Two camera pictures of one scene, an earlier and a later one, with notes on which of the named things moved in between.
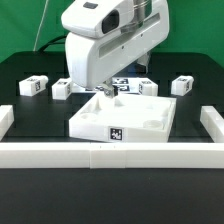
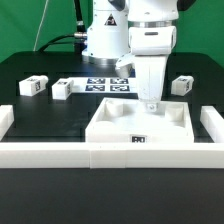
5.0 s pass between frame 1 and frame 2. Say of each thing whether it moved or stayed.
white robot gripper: moved
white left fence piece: stayed
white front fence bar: stayed
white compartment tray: moved
